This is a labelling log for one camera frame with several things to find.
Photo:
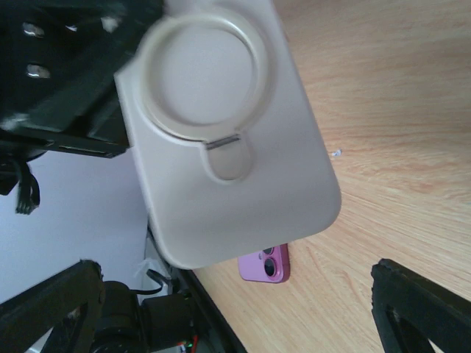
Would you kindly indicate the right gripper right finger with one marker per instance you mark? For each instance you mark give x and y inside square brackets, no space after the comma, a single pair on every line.
[413,313]

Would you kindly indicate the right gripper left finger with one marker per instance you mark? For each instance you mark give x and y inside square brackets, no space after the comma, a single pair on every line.
[66,307]

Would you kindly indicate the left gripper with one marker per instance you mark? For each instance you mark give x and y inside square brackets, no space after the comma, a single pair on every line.
[58,62]

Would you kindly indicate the purple phone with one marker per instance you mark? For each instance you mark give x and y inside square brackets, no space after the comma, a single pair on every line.
[270,265]

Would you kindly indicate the beige phone case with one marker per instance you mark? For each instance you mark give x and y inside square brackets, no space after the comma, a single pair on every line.
[229,155]

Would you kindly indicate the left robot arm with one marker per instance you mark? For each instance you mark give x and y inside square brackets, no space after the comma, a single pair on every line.
[131,320]

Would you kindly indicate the black aluminium frame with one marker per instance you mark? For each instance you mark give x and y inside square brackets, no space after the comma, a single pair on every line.
[215,327]

